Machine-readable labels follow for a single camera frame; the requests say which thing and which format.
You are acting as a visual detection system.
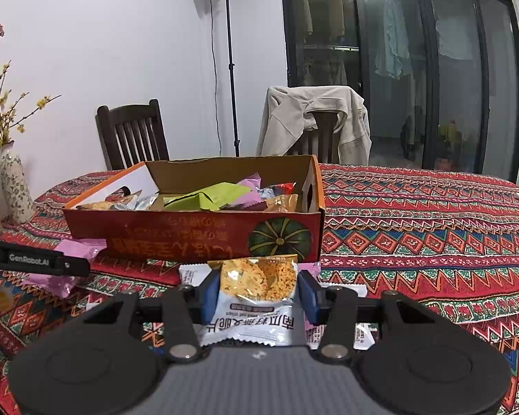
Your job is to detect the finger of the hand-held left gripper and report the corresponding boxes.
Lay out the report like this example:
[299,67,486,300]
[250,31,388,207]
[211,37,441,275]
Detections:
[0,238,91,278]

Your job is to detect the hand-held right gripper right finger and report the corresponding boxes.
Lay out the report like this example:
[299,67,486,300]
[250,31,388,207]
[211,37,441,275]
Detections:
[298,270,435,361]

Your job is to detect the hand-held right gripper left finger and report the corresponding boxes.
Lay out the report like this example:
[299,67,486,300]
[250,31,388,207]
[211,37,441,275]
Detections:
[84,271,221,363]

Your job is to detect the pink snack packet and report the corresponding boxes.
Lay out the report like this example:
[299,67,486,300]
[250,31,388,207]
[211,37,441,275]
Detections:
[236,173,263,206]
[21,239,107,299]

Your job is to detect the red orange cardboard box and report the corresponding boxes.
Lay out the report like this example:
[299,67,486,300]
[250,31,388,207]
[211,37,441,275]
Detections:
[63,155,326,264]

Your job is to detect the orange cracker snack packet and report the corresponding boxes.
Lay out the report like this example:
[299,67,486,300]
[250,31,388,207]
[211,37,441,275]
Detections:
[259,194,298,213]
[75,200,135,212]

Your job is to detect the green snack packet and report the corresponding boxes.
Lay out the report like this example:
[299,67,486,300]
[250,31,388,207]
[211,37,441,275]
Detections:
[164,183,252,212]

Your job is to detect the white silver snack packet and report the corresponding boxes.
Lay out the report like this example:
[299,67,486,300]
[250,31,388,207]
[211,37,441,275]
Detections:
[132,194,158,211]

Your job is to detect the white snack packet black print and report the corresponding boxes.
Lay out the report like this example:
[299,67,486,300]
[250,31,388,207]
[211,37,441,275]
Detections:
[179,264,212,288]

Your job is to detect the white snack packet red print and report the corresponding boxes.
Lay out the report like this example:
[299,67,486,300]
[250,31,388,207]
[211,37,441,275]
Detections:
[307,283,377,351]

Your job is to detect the floral ceramic vase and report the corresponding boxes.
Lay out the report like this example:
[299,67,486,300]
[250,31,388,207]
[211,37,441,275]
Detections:
[0,142,36,224]

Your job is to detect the red patterned tablecloth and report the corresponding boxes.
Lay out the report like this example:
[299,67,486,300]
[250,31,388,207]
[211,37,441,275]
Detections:
[0,163,519,415]

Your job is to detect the yellow flower branches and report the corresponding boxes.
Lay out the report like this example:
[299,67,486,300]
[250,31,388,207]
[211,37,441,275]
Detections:
[0,61,62,148]

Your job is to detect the wooden chair under jacket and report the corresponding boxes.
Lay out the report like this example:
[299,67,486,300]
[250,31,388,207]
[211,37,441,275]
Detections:
[285,111,342,156]

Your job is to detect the dark wooden chair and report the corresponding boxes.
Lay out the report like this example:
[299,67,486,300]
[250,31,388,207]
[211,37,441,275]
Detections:
[96,99,170,171]

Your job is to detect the beige jacket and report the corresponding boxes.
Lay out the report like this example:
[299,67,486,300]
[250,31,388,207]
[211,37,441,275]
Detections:
[256,85,371,166]

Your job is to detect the black framed glass sliding door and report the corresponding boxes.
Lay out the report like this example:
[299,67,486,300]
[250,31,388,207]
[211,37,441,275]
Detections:
[279,0,519,182]

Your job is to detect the black light cable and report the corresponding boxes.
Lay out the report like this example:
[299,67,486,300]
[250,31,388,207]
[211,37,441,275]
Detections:
[208,0,221,157]

